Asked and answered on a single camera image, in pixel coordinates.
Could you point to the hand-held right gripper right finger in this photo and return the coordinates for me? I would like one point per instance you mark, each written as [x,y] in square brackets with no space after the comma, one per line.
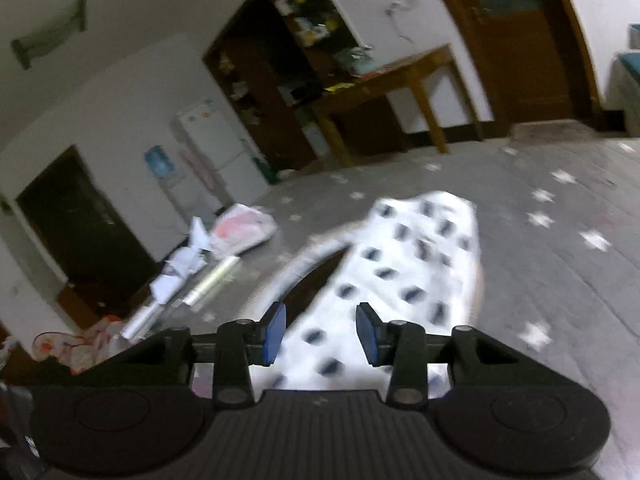
[367,332]

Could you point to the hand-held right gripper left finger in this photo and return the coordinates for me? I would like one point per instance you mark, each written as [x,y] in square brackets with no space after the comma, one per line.
[274,331]

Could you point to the white dotted garment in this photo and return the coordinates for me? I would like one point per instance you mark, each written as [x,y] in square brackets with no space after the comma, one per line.
[400,280]

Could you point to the silver foil roll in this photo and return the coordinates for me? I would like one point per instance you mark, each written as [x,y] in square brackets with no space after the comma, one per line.
[212,280]

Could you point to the white plastic bag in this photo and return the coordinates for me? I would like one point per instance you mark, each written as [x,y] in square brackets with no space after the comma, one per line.
[240,230]

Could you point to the crumpled white paper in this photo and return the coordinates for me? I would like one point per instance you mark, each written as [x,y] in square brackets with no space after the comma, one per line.
[182,265]

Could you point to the grey star-print blanket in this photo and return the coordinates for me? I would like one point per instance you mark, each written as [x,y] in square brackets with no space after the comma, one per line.
[525,240]

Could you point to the water dispenser with blue bottle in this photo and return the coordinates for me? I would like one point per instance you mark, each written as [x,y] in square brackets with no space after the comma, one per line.
[165,175]

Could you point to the white refrigerator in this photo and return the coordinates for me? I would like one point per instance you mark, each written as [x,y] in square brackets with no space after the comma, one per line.
[220,145]

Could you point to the red floral cloth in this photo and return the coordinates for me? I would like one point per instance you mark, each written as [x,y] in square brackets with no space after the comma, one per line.
[70,347]

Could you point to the dark doorway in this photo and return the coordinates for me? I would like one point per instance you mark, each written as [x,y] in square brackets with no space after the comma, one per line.
[80,235]

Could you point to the wooden table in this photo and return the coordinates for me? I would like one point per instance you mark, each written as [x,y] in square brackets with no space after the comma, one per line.
[395,95]

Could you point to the dark wooden shelf cabinet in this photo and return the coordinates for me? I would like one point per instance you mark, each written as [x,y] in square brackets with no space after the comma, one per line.
[280,60]

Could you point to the brown wooden door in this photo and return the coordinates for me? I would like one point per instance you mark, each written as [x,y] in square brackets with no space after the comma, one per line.
[510,35]

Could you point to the teal-topped cabinet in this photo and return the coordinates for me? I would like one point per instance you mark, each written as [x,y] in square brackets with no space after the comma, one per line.
[625,85]

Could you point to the wall light fixture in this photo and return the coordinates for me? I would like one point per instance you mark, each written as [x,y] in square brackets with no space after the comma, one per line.
[47,35]

